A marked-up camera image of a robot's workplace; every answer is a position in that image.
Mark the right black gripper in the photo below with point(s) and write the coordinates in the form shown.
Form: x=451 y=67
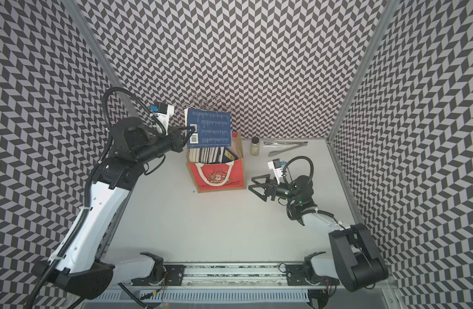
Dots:
x=271 y=189

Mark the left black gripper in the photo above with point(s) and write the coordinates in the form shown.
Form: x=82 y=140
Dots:
x=176 y=138

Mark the blue book barcode back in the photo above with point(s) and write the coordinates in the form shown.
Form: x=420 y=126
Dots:
x=212 y=128

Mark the yellow book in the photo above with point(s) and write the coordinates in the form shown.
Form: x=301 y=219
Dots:
x=194 y=155

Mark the red burlap canvas bag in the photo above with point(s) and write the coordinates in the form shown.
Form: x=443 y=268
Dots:
x=220 y=177

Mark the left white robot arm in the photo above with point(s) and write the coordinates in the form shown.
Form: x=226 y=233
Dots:
x=75 y=266

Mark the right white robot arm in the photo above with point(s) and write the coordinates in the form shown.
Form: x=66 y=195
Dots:
x=355 y=260

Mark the small glass jar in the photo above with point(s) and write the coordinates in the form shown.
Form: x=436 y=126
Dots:
x=255 y=146

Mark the metal tongs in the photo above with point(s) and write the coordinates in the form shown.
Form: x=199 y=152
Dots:
x=280 y=147

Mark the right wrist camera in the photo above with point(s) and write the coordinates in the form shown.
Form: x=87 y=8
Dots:
x=277 y=167

